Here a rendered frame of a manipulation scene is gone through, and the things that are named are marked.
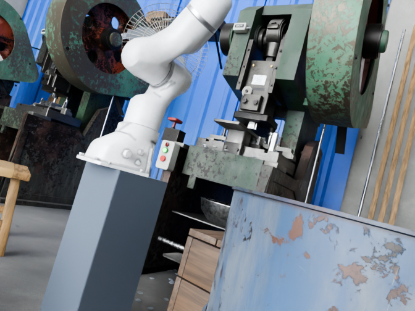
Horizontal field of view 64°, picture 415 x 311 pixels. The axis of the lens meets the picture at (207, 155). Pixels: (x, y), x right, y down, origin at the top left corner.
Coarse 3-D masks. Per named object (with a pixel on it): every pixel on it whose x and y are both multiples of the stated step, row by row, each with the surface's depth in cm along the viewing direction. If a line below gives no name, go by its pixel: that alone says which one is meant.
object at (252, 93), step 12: (252, 60) 173; (252, 72) 171; (264, 72) 168; (252, 84) 170; (264, 84) 166; (252, 96) 165; (264, 96) 165; (240, 108) 166; (252, 108) 163; (264, 108) 163
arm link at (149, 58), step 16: (192, 16) 92; (160, 32) 96; (176, 32) 94; (192, 32) 93; (208, 32) 94; (128, 48) 93; (144, 48) 92; (160, 48) 94; (176, 48) 94; (192, 48) 96; (128, 64) 93; (144, 64) 93; (160, 64) 95; (144, 80) 101; (160, 80) 100
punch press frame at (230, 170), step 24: (264, 24) 184; (240, 48) 172; (288, 48) 159; (288, 72) 156; (240, 96) 190; (288, 96) 170; (288, 120) 183; (312, 120) 197; (288, 144) 180; (192, 168) 157; (216, 168) 151; (240, 168) 146; (168, 240) 154
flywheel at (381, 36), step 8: (376, 0) 167; (376, 8) 170; (368, 16) 174; (376, 16) 173; (368, 24) 176; (376, 24) 149; (368, 32) 148; (376, 32) 146; (384, 32) 148; (368, 40) 148; (376, 40) 146; (384, 40) 147; (368, 48) 149; (376, 48) 148; (384, 48) 149; (368, 56) 153; (376, 56) 151; (360, 64) 182; (368, 64) 181; (360, 72) 160; (368, 72) 183; (360, 80) 161; (360, 88) 165
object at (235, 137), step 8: (216, 120) 150; (224, 120) 148; (232, 128) 157; (240, 128) 152; (248, 128) 152; (232, 136) 158; (240, 136) 156; (248, 136) 158; (256, 136) 162; (224, 144) 159; (232, 144) 157; (240, 144) 155; (248, 144) 160; (232, 152) 156; (240, 152) 155
